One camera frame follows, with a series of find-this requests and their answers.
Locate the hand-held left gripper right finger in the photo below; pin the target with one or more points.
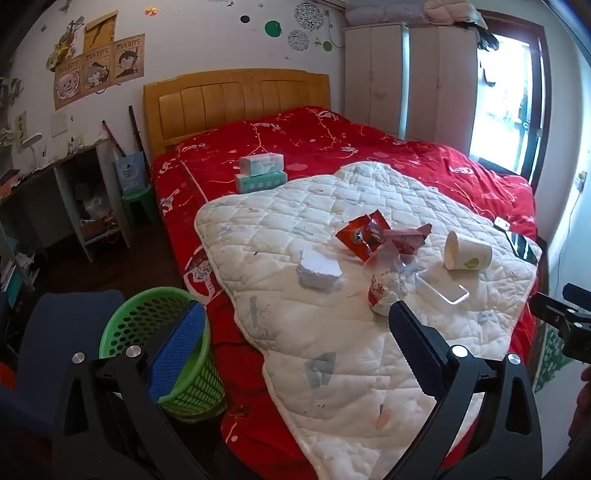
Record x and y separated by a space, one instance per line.
415 346

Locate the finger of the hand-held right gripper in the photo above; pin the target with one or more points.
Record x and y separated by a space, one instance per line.
577 291
549 309

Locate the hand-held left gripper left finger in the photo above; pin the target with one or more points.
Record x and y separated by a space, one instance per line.
178 350

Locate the green plastic basket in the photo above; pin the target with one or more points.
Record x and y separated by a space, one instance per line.
138 318

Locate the red white wrapper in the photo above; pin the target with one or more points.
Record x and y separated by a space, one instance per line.
383 293

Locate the clear plastic tray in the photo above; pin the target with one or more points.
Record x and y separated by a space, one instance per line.
443 288

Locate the clear plastic bag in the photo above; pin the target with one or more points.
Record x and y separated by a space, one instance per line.
388 261

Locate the white paper cup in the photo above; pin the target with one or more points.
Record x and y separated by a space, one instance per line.
468 254

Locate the pink foil wrapper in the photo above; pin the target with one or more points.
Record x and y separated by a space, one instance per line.
406 240

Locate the white paper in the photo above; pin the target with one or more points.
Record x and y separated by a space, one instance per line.
318 272

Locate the red snack wrapper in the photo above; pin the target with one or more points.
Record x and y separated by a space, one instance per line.
358 235

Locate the person's right hand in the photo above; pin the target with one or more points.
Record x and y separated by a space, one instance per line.
582 406

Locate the black smartphone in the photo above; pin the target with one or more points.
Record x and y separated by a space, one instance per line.
521 247

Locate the small white case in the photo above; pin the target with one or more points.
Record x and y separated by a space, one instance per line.
501 224

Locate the blue chair cushion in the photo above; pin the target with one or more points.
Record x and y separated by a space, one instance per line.
55 332

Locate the green plastic stool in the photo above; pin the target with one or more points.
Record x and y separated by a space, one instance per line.
136 196

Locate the white quilted blanket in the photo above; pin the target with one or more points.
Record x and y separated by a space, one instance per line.
277 221

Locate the shelf with books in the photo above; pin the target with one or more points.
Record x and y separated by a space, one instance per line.
18 267

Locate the blue paper bag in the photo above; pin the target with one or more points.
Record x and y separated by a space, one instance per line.
131 173

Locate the teal tissue pack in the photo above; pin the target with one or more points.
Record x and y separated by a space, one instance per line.
258 184

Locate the window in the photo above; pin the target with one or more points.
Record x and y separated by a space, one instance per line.
503 115

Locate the white tissue pack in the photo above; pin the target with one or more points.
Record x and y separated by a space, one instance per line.
261 164

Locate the dark wooden stick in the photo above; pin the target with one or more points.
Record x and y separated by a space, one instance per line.
136 134

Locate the red wooden stick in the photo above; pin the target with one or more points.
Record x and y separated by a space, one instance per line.
113 138

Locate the red printed blanket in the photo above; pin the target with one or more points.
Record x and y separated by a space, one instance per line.
323 138

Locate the wooden bed headboard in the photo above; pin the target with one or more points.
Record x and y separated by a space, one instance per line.
231 101

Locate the white desk lamp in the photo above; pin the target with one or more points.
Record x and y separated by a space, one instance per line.
32 141

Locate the white wardrobe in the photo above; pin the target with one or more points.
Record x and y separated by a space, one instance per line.
378 83

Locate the black hanging cloth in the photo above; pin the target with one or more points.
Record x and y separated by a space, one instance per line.
488 39

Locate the folded bedding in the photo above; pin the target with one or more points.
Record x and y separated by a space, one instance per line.
392 14

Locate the wall outlet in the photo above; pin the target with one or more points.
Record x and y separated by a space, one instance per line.
582 180

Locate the cartoon wall poster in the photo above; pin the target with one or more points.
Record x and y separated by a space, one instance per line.
101 64

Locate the patterned round wall sticker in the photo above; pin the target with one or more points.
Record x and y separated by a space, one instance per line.
298 39

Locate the green round wall sticker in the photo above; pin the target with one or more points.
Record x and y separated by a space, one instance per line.
273 28

